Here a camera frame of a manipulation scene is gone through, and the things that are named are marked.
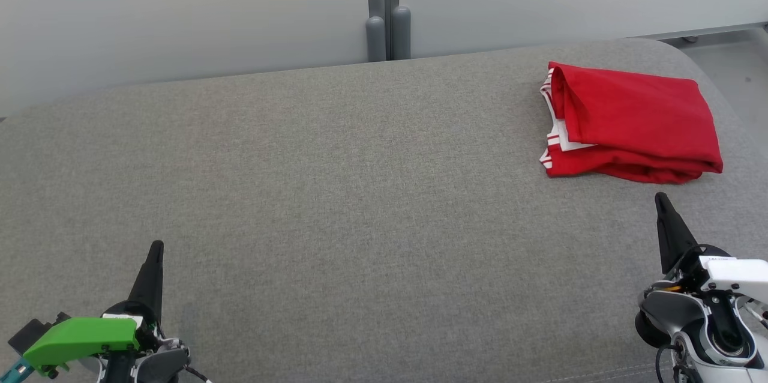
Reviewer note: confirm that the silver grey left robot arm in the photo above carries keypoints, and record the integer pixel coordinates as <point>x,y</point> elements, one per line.
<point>156,365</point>

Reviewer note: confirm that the grey fabric sofa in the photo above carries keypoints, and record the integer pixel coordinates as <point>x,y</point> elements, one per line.
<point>360,191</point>

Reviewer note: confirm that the red shorts with white stripes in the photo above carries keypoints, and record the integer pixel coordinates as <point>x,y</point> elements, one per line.
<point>600,165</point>

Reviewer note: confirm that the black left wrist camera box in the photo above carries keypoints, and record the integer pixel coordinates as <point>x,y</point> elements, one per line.
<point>33,332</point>

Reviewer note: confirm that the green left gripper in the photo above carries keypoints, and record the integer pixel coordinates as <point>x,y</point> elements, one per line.
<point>84,338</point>

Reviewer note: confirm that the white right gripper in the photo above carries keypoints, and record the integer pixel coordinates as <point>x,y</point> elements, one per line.
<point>738,275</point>

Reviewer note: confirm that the red and white basketball jersey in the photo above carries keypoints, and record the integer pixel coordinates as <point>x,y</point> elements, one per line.
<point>636,107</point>

